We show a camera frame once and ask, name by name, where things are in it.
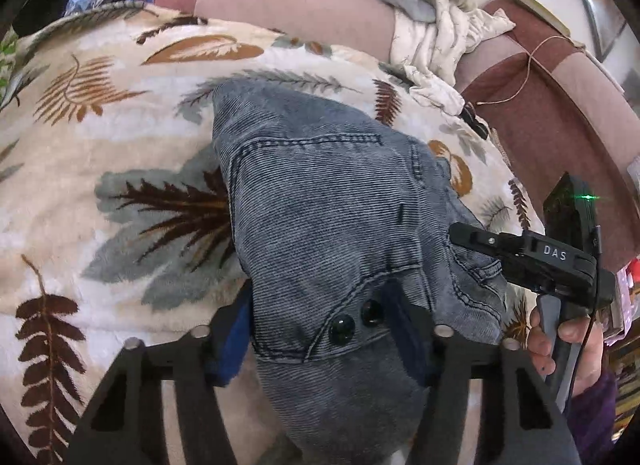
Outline grey-blue denim pants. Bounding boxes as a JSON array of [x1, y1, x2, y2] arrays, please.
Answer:
[[212, 79, 506, 464]]

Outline purple right sleeve forearm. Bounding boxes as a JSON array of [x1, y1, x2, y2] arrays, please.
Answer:
[[566, 370, 617, 464]]

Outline person's right hand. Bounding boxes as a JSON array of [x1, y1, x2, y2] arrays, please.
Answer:
[[527, 305, 606, 398]]

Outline leaf-pattern cream blanket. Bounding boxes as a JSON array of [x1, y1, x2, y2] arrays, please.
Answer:
[[1, 3, 542, 464]]

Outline crumpled cream floral cloth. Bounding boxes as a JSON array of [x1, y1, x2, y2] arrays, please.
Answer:
[[390, 0, 515, 116]]

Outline green white checkered blanket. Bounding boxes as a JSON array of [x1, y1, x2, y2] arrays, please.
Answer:
[[0, 27, 18, 99]]

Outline thin tan cord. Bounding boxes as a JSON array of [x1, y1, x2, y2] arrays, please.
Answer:
[[474, 34, 586, 108]]

